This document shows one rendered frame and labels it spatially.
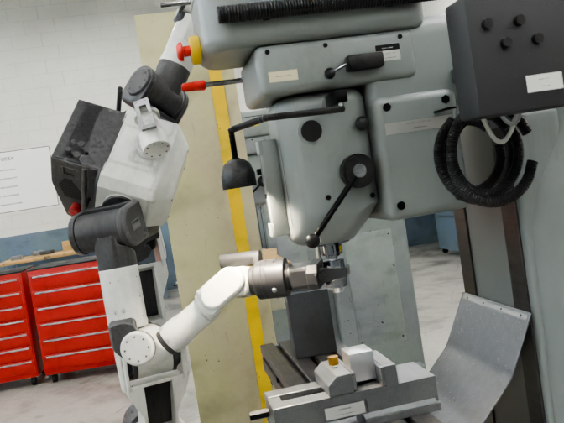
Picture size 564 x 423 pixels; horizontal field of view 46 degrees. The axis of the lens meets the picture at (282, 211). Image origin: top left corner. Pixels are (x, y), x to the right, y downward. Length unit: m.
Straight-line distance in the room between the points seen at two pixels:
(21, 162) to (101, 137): 8.93
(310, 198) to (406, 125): 0.25
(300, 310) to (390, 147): 0.70
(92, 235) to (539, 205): 0.98
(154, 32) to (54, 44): 7.58
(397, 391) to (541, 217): 0.47
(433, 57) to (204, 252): 1.94
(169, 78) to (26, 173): 8.84
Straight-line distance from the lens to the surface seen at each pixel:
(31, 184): 10.59
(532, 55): 1.27
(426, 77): 1.46
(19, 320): 6.22
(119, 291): 1.57
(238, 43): 1.35
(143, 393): 2.05
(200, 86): 1.55
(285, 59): 1.37
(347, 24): 1.40
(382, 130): 1.40
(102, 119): 1.75
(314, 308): 1.93
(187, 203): 3.16
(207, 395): 3.30
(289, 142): 1.39
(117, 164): 1.66
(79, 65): 10.68
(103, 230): 1.57
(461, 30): 1.24
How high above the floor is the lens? 1.47
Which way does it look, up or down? 3 degrees down
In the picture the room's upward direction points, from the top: 9 degrees counter-clockwise
